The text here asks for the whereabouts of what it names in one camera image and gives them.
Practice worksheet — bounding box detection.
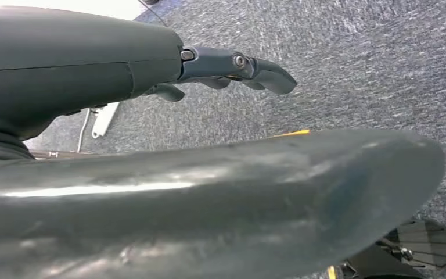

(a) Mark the black ribbed robot foot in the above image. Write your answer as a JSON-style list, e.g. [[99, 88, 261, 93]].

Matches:
[[346, 217, 446, 279]]

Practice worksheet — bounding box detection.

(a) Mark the thin metal rod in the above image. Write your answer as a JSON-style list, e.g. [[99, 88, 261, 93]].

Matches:
[[30, 150, 98, 160]]

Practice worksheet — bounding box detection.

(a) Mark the white cable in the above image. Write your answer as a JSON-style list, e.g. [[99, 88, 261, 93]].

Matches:
[[77, 109, 92, 153]]

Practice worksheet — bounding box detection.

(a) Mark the white power strip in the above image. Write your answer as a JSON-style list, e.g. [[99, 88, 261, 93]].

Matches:
[[91, 102, 121, 140]]

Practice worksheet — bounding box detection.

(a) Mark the thin black cable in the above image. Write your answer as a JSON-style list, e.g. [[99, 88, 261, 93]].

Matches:
[[137, 0, 169, 28]]

